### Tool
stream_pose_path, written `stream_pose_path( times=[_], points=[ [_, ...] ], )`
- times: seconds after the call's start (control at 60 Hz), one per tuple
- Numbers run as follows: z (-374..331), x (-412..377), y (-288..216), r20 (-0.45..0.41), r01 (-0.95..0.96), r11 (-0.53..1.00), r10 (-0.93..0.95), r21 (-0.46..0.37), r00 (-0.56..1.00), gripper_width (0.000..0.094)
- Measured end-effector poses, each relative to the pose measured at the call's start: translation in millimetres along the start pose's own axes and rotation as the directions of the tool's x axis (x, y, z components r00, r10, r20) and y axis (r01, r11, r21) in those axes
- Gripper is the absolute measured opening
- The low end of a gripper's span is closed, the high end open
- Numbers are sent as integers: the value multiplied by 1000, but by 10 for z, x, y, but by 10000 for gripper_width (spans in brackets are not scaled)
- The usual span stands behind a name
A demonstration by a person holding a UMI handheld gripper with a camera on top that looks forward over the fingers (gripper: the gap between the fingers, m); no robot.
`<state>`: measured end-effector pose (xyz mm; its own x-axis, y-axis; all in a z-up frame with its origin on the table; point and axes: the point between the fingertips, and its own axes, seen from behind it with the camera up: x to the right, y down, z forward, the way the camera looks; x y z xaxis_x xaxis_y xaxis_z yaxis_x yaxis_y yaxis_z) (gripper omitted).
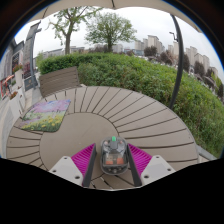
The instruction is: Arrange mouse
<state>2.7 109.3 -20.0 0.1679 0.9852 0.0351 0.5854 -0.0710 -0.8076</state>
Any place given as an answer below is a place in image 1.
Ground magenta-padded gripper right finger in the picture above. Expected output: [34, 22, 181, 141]
[125, 143, 177, 188]

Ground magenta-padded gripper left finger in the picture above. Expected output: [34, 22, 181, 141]
[48, 143, 98, 188]

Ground transparent grey computer mouse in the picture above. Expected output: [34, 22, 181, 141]
[99, 135, 129, 176]

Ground flower print mouse pad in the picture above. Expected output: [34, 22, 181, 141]
[18, 98, 72, 133]

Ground white planter with flowers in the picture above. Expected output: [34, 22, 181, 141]
[8, 88, 28, 116]
[12, 63, 25, 89]

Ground brown slatted chair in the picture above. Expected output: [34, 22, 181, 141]
[38, 65, 82, 99]

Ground green hedge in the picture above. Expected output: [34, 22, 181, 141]
[37, 52, 224, 159]

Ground dark curved parasol pole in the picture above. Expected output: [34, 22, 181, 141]
[168, 13, 185, 111]

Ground grey sign pillar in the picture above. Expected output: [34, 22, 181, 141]
[22, 21, 43, 92]

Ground distant apartment buildings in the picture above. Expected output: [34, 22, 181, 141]
[133, 34, 219, 79]

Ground thin sparse tree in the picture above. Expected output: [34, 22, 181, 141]
[46, 5, 101, 56]

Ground leafy round tree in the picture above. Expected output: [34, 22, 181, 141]
[84, 12, 138, 54]

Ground beige parasol canopy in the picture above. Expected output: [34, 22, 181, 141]
[29, 0, 201, 33]

